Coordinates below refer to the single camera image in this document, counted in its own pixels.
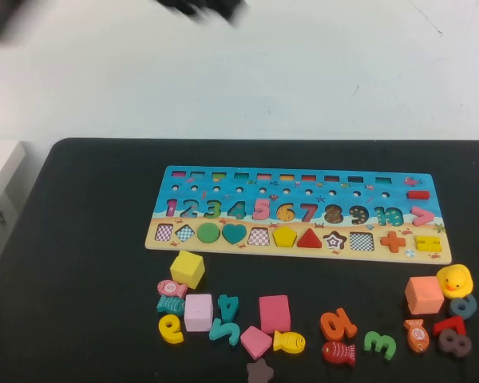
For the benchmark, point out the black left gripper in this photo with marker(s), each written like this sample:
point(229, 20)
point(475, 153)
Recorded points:
point(207, 6)

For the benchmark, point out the yellow pentagon piece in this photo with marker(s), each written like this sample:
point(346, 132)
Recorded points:
point(285, 237)

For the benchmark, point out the pink number five piece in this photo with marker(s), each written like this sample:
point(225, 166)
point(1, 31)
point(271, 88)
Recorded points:
point(262, 215)

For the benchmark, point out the green circle piece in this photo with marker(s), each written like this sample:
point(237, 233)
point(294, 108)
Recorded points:
point(208, 233)

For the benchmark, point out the teal heart piece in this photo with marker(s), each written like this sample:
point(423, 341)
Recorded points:
point(234, 232)

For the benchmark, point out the colourful wooden puzzle board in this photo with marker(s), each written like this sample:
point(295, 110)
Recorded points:
point(359, 187)

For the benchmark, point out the red triangle piece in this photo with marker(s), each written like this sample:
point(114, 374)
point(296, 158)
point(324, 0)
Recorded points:
point(309, 240)

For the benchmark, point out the red minus sign piece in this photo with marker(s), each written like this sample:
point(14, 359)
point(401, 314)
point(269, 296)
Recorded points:
point(417, 195)

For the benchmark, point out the orange plus sign piece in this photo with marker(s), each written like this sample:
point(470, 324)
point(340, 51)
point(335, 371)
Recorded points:
point(393, 242)

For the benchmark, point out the pink greater-than sign piece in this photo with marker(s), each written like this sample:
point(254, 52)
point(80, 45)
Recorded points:
point(426, 216)

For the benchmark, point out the teal number four piece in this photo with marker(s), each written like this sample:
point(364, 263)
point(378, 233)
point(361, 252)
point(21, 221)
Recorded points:
point(229, 313)

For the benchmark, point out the yellow equals sign piece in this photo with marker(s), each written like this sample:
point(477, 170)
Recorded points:
point(427, 239)

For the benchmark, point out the yellow number six piece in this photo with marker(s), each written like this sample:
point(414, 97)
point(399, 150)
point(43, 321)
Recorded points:
point(171, 330)

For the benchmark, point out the teal number five piece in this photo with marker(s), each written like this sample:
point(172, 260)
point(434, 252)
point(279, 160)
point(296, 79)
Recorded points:
point(233, 333)

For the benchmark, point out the pink diamond piece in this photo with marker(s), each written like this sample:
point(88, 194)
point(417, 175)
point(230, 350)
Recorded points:
point(256, 342)

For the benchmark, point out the orange number ten piece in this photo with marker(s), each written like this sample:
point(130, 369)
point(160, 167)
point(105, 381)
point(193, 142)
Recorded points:
point(347, 327)

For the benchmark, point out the green number three piece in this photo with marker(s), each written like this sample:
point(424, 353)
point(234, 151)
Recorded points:
point(388, 346)

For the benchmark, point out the red number seven piece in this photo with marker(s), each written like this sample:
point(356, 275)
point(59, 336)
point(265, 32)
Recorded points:
point(446, 325)

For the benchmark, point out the grey-blue number nine piece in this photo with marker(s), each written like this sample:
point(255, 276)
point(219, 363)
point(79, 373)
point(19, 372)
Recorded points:
point(470, 306)

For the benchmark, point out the brown number eight piece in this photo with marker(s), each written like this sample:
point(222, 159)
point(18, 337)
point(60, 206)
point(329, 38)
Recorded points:
point(446, 343)

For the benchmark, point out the yellow wooden cube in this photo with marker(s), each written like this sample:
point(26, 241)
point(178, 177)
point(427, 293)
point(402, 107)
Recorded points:
point(187, 270)

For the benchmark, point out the white cabinet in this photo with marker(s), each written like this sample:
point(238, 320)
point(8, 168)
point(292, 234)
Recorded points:
point(0, 175)

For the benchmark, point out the pink fish with five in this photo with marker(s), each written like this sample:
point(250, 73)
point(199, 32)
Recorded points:
point(171, 288)

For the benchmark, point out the teal striped wooden fish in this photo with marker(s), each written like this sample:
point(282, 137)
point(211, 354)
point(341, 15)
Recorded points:
point(170, 305)

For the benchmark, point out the light pink wooden cube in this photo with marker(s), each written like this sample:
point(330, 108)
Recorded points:
point(198, 313)

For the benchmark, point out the hot pink rectangular block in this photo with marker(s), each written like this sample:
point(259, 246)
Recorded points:
point(274, 314)

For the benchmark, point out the yellow wooden fish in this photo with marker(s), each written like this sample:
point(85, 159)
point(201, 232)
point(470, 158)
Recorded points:
point(289, 342)

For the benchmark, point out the salmon orange wooden cube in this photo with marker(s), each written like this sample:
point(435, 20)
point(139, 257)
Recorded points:
point(423, 295)

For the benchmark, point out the yellow rubber duck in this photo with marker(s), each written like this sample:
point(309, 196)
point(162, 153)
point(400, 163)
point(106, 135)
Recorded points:
point(454, 278)

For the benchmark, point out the red wooden fish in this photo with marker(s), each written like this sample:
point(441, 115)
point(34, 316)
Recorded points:
point(338, 353)

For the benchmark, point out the orange fish with ten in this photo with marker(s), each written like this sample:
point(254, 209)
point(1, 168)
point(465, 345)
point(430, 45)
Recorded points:
point(417, 335)

